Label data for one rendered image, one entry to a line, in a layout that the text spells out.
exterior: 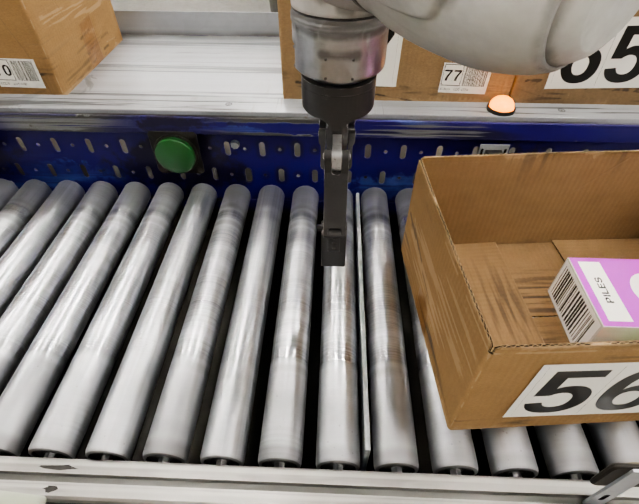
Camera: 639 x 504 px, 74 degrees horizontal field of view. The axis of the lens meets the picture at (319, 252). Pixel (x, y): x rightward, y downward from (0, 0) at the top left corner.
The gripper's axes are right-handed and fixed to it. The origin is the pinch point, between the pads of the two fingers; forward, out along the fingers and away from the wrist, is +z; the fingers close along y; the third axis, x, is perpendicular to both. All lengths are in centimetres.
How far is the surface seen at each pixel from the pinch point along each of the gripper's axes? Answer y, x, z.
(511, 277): 0.4, 26.1, 9.3
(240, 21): -61, -22, -6
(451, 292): 13.6, 12.4, -2.9
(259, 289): 2.8, -10.6, 10.8
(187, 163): -21.2, -26.3, 5.4
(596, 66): -29, 42, -10
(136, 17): -61, -46, -6
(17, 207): -14, -56, 11
